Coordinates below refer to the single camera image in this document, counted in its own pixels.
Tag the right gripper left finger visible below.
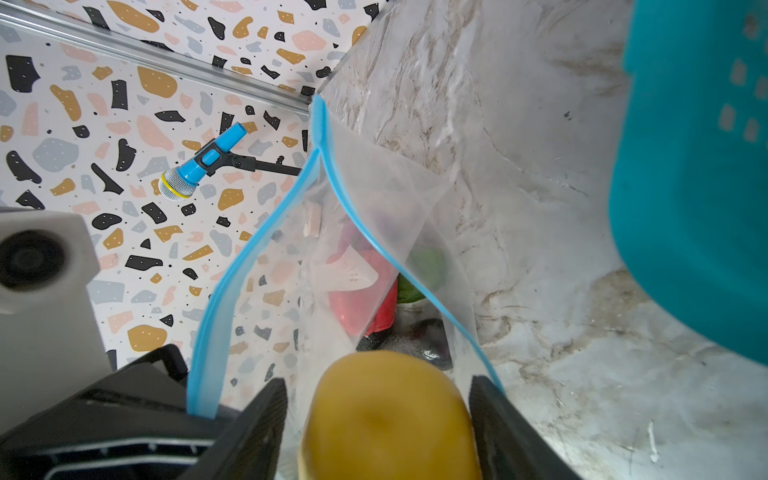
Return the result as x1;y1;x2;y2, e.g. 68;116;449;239
181;378;288;479

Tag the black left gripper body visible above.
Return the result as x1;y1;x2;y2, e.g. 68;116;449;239
1;345;239;479

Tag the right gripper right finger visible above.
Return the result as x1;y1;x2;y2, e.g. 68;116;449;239
469;376;580;480

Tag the dark avocado toy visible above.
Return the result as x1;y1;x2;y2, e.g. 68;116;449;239
357;318;453;371

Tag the red strawberry toy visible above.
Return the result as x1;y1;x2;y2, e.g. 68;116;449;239
325;220;397;338

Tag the clear zip top bag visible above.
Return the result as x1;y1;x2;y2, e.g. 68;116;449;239
187;97;497;479

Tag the blue microphone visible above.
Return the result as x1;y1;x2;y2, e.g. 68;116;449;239
158;123;247;201

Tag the black microphone stand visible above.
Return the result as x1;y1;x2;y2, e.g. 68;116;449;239
193;140;302;177

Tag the teal plastic basket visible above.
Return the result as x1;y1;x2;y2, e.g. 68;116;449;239
609;1;767;363

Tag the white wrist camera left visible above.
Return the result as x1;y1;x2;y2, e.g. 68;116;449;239
1;207;112;432

